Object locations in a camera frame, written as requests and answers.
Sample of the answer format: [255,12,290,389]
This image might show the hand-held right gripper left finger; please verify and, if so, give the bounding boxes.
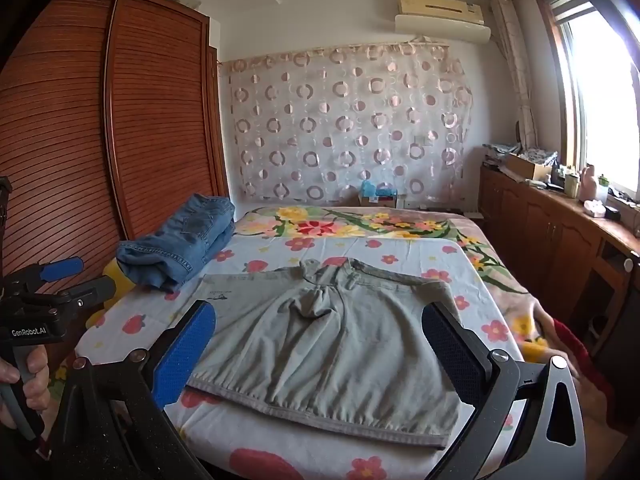
[50,300,217,480]

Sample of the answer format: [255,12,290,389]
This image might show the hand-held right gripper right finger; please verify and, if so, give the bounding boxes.
[421,301,587,480]

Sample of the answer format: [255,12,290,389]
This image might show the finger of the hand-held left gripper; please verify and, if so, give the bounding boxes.
[6,257,85,294]
[35,276,117,321]

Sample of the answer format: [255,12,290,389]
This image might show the grey pants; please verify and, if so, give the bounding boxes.
[186,257,463,450]

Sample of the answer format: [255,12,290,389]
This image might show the person's left hand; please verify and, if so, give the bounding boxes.
[0,346,52,430]

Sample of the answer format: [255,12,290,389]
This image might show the yellow plush toy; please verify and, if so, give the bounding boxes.
[87,262,137,331]

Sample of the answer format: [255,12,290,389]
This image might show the folded blue jeans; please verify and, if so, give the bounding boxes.
[116,193,237,294]

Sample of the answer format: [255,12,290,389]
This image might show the white floral sheet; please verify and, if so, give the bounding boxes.
[75,236,526,480]

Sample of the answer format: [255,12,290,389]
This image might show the red cloth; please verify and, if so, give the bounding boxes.
[542,316,617,428]

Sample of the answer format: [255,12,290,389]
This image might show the brown slatted wooden wardrobe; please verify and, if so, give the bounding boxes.
[0,0,232,376]

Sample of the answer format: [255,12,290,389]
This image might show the floral blanket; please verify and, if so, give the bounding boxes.
[234,204,576,386]

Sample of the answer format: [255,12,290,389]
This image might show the brown wooden sideboard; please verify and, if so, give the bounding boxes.
[478,157,640,413]

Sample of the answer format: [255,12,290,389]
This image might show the printed cardboard box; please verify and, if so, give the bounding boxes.
[357,184,399,209]

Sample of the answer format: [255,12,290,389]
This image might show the open cardboard box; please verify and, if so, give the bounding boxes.
[502,152,553,184]

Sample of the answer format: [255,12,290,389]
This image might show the patterned folded cloth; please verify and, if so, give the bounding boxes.
[482,142,559,167]

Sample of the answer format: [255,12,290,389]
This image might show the pink bottle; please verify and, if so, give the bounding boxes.
[580,162,599,206]

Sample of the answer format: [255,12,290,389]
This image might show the pink circle patterned curtain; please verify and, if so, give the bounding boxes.
[219,41,477,207]

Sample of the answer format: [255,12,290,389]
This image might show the pale window curtain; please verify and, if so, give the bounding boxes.
[490,0,539,150]

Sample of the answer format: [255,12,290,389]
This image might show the wooden framed window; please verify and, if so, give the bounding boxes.
[532,0,640,192]

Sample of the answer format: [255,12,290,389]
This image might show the beige air conditioner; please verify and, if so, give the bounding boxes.
[394,0,492,44]

